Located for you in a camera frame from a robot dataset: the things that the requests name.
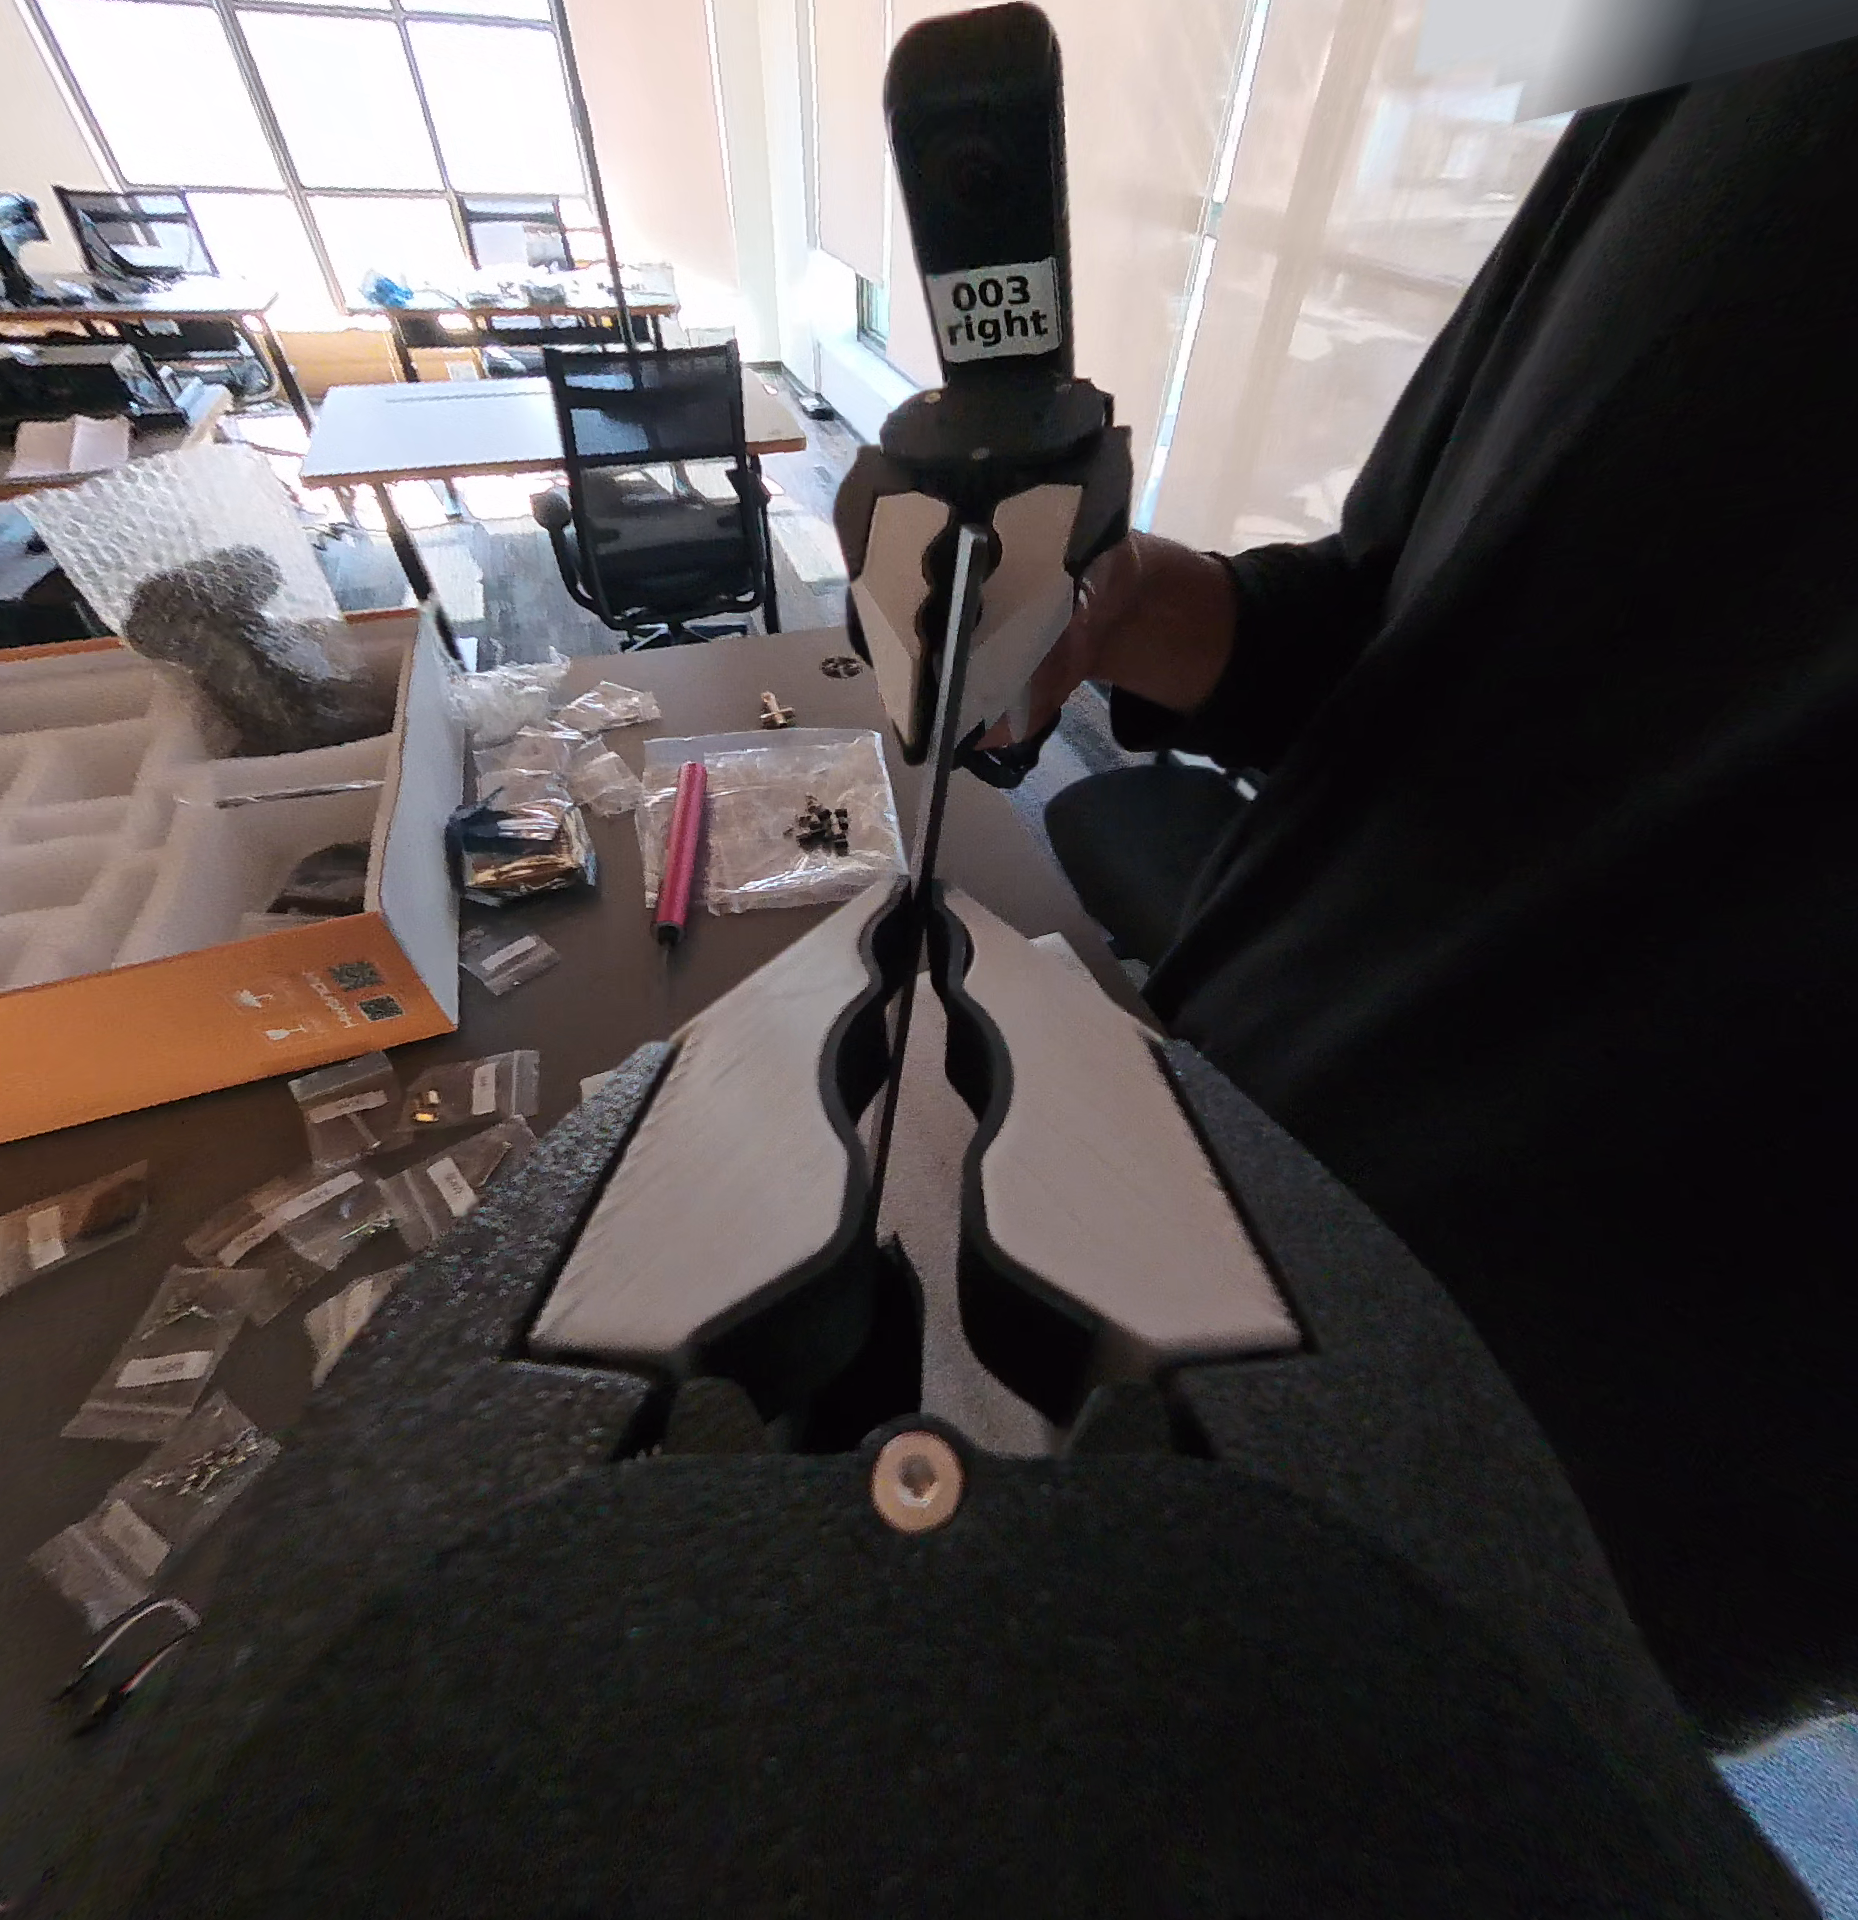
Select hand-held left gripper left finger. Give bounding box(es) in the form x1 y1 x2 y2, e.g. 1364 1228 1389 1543
529 876 909 1369

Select magenta electric screwdriver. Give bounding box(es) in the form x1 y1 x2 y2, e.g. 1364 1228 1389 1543
653 754 717 945

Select large window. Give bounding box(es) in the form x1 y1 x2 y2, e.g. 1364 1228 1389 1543
32 0 605 318

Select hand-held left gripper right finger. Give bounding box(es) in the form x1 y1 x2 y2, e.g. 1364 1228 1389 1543
934 876 1309 1369

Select grey table orange edge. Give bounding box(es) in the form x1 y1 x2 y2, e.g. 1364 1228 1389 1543
300 380 809 598

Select silver foil bag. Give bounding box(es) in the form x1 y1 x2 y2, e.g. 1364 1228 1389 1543
450 802 595 908

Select person's right hand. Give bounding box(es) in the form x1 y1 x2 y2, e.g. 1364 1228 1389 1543
1041 538 1246 728

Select large clear plastic bag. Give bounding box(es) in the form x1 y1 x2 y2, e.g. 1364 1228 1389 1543
647 728 909 916

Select beige roller blind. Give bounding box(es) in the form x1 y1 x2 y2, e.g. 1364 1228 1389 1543
1153 0 1589 556

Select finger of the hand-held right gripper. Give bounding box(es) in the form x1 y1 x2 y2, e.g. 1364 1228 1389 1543
965 494 1092 728
843 490 965 754

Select servo wire bundle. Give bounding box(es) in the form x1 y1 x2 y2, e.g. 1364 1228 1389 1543
49 1589 205 1738

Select pile of small screw bags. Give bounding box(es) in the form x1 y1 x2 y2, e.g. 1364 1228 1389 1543
0 1043 543 1641

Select orange and white cardboard box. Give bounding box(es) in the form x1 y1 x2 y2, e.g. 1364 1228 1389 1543
0 598 475 1150

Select small bag labelled M2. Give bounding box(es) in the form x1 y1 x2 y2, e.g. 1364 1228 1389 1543
452 654 660 816

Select bubble wrapped part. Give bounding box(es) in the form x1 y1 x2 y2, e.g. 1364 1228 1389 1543
23 443 397 754

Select black mesh office chair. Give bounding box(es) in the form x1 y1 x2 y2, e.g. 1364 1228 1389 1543
529 344 788 654

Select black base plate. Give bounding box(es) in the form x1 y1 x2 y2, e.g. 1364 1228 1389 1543
864 520 1000 1206

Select person's black clothing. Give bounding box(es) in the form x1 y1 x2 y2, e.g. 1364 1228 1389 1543
1136 70 1858 1757

